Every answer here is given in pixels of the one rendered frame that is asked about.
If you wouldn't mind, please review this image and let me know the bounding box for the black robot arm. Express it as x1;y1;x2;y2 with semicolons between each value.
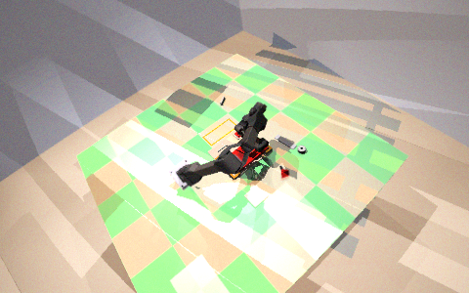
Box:
176;102;268;187

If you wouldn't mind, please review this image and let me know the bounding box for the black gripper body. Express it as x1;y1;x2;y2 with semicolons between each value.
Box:
234;123;269;151

